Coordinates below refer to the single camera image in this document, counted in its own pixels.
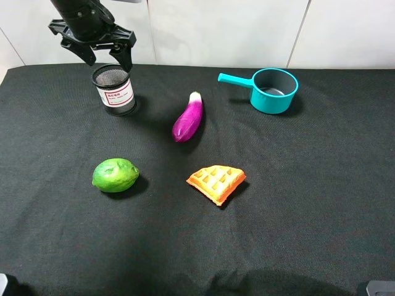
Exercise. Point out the black mesh pen holder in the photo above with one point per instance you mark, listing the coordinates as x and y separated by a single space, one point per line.
115 90

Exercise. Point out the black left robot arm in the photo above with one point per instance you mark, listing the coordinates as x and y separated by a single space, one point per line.
70 6

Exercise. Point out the purple toy eggplant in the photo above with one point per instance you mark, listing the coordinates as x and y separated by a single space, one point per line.
188 122

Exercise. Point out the teal toy saucepan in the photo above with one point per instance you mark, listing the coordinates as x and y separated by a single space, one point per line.
272 89

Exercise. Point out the black table cloth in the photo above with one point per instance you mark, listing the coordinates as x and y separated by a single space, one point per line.
314 216

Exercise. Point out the green toy lime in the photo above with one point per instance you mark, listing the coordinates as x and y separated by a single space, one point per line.
115 175

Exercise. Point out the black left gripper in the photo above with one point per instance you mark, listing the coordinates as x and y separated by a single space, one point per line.
86 28

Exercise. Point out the orange toy waffle piece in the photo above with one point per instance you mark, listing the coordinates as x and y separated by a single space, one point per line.
217 182

